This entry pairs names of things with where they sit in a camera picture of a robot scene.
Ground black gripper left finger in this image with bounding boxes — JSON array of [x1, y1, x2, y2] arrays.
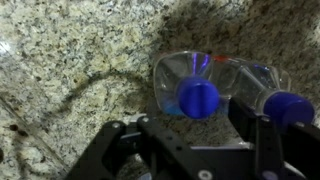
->
[[64, 114, 218, 180]]

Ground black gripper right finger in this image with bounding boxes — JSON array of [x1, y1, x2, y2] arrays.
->
[[228, 96, 320, 180]]

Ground Fiji water bottle blue cap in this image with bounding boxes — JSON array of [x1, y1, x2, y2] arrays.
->
[[213, 54, 316, 134], [152, 50, 221, 120]]

